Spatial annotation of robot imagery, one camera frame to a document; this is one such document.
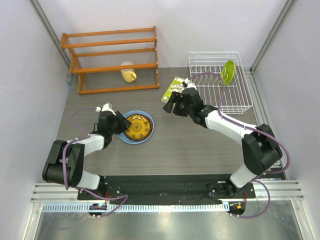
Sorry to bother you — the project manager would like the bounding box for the white wire dish rack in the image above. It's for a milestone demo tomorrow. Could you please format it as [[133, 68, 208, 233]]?
[[188, 51, 253, 115]]

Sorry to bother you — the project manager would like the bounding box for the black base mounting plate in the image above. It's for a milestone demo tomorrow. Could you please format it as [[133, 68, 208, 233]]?
[[77, 173, 257, 206]]

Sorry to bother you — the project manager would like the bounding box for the light blue plate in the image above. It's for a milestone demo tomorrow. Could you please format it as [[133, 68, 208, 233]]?
[[118, 110, 155, 145]]

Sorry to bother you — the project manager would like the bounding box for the yellow patterned plate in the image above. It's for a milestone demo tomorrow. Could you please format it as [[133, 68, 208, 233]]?
[[124, 114, 153, 142]]

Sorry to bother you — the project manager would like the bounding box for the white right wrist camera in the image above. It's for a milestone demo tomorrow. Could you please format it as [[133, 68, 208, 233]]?
[[182, 78, 197, 90]]

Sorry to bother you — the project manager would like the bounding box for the yellow mug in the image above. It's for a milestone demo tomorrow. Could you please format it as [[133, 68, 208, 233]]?
[[120, 61, 137, 83]]

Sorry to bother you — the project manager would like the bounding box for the green book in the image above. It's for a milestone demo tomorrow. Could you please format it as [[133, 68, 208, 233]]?
[[161, 76, 188, 104]]

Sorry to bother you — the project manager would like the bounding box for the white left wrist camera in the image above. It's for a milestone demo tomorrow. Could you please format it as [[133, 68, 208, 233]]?
[[95, 102, 116, 115]]

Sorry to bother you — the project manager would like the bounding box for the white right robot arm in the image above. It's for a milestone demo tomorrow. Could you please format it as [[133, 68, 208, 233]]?
[[163, 88, 283, 198]]

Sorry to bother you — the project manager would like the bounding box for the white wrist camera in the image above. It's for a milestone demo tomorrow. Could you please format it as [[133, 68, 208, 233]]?
[[182, 78, 197, 90], [95, 102, 116, 115]]

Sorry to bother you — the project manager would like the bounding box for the orange wooden shelf rack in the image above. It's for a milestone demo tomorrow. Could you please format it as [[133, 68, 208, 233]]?
[[59, 26, 160, 95]]

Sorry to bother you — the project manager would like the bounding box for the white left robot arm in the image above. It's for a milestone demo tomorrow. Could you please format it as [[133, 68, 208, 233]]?
[[42, 110, 132, 200]]

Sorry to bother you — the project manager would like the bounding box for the lime green plate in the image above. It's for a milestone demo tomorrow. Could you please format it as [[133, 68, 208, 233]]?
[[220, 60, 236, 86]]

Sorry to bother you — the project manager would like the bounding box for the slotted cable duct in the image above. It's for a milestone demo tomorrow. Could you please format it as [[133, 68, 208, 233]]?
[[42, 202, 230, 213]]

